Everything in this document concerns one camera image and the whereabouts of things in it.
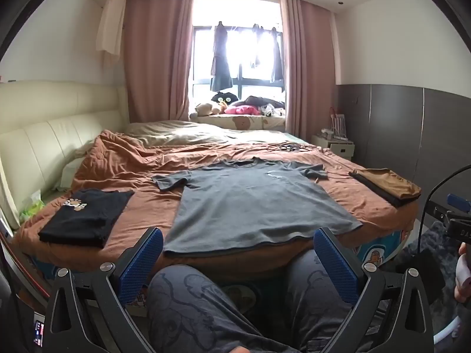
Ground grey shaggy rug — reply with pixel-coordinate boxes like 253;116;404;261
395;221;464;306

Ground white pillow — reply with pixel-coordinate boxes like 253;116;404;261
61;156;86;189

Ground person's right leg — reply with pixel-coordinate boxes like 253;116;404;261
283;248;391;353

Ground beige duvet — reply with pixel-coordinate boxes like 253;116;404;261
123;119;295;148

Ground green tissue pack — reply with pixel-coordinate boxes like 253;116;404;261
18;189;47;221

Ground white nightstand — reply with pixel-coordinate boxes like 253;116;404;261
311;134;356;160

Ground dark hanging garment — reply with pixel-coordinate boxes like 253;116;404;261
210;21;233;92
270;27;285;83
250;24;266;69

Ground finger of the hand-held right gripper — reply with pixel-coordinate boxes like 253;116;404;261
447;193;471;211

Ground black plush toy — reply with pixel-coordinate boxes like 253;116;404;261
210;91;238;105

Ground white tube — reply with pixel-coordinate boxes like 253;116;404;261
432;259;471;346

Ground orange blanket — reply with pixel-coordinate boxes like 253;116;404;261
11;129;422;269

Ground pink curtain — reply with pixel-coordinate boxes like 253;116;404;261
280;0;337;142
123;0;195;126

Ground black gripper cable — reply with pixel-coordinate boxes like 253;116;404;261
419;165;471;265

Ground grey t-shirt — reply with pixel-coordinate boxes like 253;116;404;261
152;157;363;258

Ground window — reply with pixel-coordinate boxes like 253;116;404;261
191;0;286;105

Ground black cable on bed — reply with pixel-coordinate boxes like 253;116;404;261
270;141;313;152

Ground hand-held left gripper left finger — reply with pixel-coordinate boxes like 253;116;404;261
48;227;164;353

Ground stuffed toys on windowsill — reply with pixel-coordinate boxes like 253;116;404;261
245;96;286;110

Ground cream padded headboard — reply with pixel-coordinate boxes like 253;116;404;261
0;80;130;229

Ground pink plush toy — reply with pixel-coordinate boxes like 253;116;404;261
224;105;260;116

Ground beige plush toy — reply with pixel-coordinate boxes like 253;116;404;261
189;102;221;119

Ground black folded printed t-shirt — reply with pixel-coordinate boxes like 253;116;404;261
38;188;135;249

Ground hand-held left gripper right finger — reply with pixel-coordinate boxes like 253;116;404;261
314;227;435;353

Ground cartoon printed bed sheet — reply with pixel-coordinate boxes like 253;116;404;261
351;221;416;269

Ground cream hanging cloth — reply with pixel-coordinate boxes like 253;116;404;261
96;0;127;57

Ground person's right hand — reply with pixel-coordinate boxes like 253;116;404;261
454;243;471;303

